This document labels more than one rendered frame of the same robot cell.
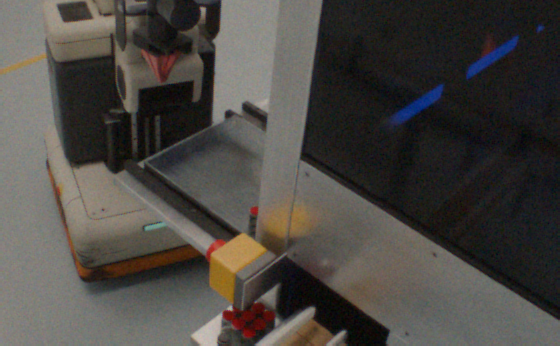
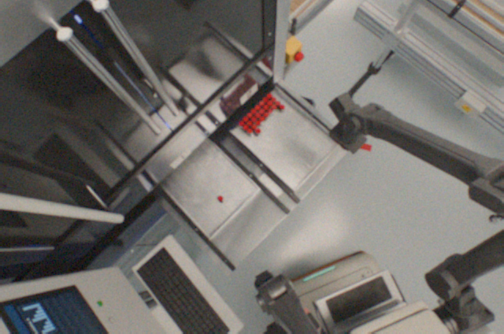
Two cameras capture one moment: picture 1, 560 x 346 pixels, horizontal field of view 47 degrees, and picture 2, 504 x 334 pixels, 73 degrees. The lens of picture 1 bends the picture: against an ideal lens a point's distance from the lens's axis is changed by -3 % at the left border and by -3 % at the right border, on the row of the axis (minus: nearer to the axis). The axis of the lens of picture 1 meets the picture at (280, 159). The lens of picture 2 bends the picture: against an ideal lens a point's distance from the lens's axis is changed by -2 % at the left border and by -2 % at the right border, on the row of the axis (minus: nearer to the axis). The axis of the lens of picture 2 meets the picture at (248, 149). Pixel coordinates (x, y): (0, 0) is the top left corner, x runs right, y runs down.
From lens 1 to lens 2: 1.49 m
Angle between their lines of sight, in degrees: 67
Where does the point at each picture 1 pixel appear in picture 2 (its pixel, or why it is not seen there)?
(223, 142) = (299, 176)
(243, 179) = (287, 145)
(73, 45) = not seen: outside the picture
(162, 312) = (315, 240)
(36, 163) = not seen: outside the picture
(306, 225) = not seen: hidden behind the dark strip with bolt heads
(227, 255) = (296, 42)
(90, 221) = (368, 265)
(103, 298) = (349, 249)
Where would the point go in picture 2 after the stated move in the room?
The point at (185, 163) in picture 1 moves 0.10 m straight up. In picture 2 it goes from (319, 155) to (323, 149)
